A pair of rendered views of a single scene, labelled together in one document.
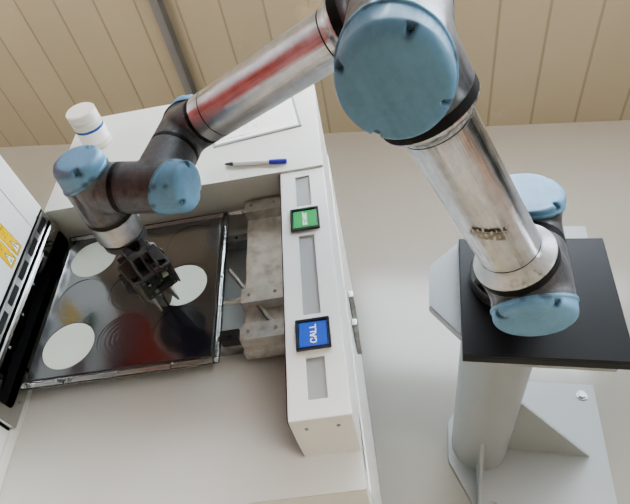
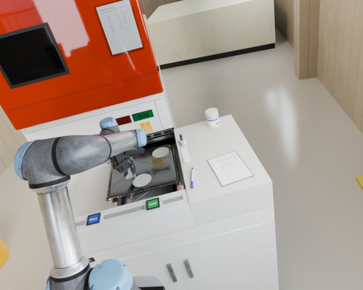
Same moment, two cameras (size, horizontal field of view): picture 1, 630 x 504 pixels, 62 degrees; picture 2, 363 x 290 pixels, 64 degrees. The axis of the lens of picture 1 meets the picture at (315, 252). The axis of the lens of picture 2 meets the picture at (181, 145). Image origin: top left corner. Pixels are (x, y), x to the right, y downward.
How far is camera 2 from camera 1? 1.23 m
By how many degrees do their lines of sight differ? 62
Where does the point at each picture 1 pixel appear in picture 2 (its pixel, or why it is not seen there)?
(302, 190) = (173, 199)
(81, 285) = (148, 154)
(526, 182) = (113, 275)
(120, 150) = (207, 133)
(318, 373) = (79, 224)
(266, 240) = not seen: hidden behind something
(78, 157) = (106, 120)
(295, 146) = (204, 189)
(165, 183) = not seen: hidden behind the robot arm
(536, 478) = not seen: outside the picture
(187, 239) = (165, 174)
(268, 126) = (221, 174)
